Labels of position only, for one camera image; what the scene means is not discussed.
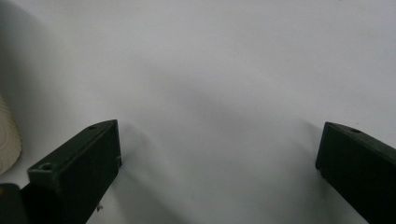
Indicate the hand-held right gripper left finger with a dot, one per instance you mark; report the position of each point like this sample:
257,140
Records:
77,168

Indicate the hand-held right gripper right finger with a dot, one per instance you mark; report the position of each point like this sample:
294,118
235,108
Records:
358,161

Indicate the cream sneaker yellow heel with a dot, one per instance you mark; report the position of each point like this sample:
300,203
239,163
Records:
7,140

